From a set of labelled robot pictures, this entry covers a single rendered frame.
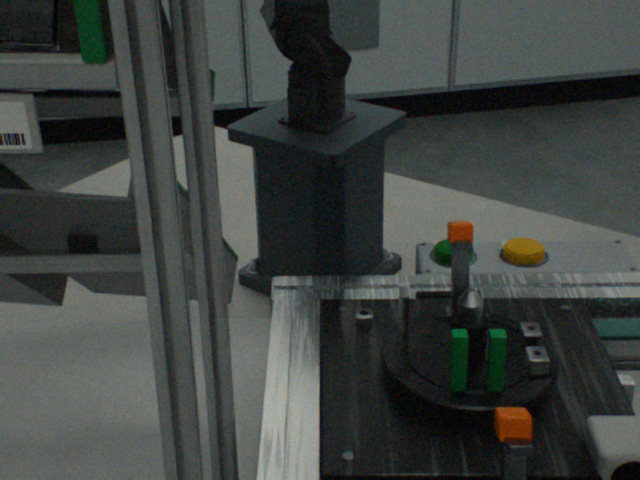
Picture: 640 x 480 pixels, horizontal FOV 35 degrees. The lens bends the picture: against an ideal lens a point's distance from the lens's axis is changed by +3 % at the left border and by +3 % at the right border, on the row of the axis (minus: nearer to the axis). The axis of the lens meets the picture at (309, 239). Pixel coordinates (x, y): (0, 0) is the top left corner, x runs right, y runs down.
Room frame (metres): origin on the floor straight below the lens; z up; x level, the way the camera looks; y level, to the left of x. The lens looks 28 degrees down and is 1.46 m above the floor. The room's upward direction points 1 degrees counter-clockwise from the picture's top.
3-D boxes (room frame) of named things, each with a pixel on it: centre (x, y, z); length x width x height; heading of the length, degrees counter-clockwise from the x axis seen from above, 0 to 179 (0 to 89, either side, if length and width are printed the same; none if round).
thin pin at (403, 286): (0.64, -0.07, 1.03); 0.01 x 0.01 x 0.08; 89
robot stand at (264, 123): (1.02, -0.01, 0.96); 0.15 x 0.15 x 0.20; 53
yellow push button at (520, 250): (0.88, -0.22, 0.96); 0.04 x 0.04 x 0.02
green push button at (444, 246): (0.88, -0.15, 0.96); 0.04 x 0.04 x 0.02
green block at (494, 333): (0.62, -0.14, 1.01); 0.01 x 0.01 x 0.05; 89
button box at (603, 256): (0.88, -0.22, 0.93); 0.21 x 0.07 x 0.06; 89
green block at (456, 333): (0.62, -0.11, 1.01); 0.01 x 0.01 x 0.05; 89
